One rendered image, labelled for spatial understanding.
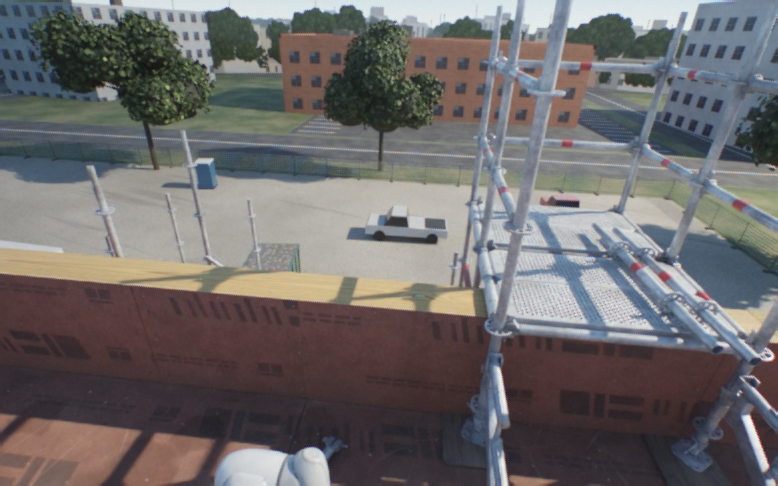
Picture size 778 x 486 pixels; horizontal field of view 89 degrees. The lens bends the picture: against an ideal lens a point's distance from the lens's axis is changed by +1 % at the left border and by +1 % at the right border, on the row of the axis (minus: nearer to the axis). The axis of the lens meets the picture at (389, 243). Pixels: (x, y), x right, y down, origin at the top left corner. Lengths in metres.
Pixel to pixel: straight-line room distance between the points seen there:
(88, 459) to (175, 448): 0.40
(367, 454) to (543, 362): 1.00
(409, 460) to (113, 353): 1.78
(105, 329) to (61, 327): 0.27
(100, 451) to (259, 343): 0.91
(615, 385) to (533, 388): 0.40
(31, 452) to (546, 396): 2.61
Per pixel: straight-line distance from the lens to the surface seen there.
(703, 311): 2.28
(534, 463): 2.40
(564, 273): 2.38
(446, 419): 2.42
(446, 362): 2.18
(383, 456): 2.28
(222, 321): 2.32
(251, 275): 2.30
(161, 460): 2.50
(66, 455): 2.74
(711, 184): 2.64
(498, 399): 1.82
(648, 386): 2.50
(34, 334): 3.13
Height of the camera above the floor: 1.90
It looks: 28 degrees down
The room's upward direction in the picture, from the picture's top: 2 degrees clockwise
